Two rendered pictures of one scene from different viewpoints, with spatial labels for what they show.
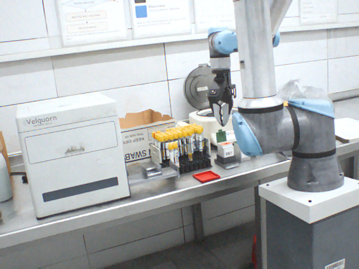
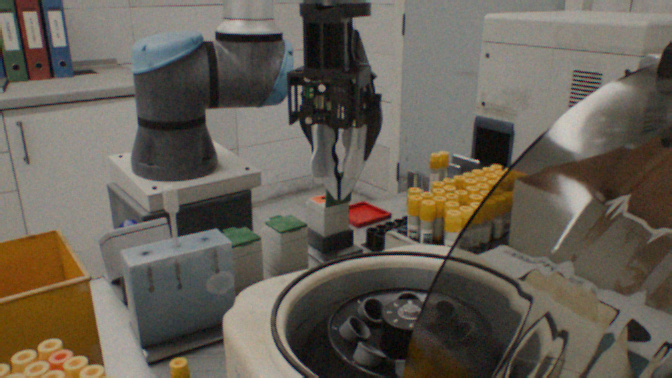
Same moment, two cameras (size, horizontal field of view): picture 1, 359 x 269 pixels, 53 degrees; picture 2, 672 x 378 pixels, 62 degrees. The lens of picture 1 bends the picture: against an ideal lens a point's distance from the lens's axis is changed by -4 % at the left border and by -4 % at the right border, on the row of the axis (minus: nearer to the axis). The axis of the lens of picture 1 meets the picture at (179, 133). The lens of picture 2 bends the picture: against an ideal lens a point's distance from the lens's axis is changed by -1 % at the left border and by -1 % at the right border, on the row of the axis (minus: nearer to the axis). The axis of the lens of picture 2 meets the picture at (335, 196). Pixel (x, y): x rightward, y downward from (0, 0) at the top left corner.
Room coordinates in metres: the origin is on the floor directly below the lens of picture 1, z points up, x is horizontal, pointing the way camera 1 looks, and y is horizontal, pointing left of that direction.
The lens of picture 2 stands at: (1.92, -0.32, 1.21)
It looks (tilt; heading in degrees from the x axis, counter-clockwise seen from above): 20 degrees down; 165
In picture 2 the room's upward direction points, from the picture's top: straight up
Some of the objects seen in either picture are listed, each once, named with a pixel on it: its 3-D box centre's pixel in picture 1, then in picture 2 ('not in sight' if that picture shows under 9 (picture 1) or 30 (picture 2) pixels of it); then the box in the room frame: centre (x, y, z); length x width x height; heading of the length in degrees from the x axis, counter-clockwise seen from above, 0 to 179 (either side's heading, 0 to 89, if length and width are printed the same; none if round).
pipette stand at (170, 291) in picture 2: not in sight; (181, 290); (1.39, -0.35, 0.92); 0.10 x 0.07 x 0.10; 107
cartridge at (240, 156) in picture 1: (242, 150); (285, 246); (1.28, -0.22, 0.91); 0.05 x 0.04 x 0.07; 22
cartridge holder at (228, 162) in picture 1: (226, 159); (327, 239); (1.24, -0.15, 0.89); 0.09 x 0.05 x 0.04; 20
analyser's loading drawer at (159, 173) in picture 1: (145, 174); (464, 172); (1.10, 0.12, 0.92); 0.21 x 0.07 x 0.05; 112
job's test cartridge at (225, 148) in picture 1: (225, 152); (327, 220); (1.24, -0.15, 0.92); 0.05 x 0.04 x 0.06; 20
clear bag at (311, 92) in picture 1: (315, 97); not in sight; (1.98, -0.77, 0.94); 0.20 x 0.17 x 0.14; 87
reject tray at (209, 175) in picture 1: (206, 176); (361, 213); (1.14, -0.07, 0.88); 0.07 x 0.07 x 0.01; 22
